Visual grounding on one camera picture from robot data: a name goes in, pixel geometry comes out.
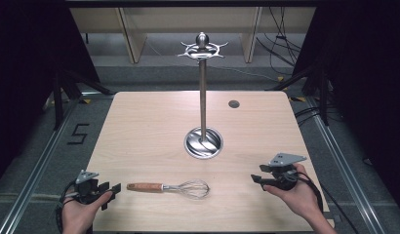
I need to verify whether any thin white floor cable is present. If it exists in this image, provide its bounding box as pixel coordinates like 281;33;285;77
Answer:
144;38;281;83

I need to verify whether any person's left hand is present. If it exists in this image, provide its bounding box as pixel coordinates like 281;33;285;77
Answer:
60;191;114;234

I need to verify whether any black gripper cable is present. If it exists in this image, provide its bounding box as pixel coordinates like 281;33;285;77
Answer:
55;179;79;234
287;171;360;234

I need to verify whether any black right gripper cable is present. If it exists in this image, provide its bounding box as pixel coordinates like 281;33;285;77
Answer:
287;171;360;234

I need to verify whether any person's right hand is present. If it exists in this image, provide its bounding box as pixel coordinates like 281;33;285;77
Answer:
262;163;323;222

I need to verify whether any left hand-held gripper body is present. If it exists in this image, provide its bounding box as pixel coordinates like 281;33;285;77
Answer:
74;169;103;206

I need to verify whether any aluminium floor rail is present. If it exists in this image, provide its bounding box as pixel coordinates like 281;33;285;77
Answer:
305;97;381;234
0;97;83;234

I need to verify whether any steel utensil stand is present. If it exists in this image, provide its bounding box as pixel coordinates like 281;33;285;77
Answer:
177;31;229;161

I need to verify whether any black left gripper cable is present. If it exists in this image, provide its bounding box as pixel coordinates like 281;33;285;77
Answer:
55;179;79;234

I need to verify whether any bundle of black floor cables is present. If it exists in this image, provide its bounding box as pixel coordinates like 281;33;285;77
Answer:
256;7;303;76

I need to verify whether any wooden handle wire whisk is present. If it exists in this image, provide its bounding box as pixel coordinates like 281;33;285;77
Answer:
126;178;211;201

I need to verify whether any black curtain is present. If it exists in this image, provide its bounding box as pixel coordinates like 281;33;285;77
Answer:
291;0;400;217
0;0;101;191

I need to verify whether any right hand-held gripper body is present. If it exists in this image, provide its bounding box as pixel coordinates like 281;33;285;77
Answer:
268;152;308;192

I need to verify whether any black tripod stand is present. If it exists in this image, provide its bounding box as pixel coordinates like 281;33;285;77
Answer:
268;62;331;127
51;68;114;132

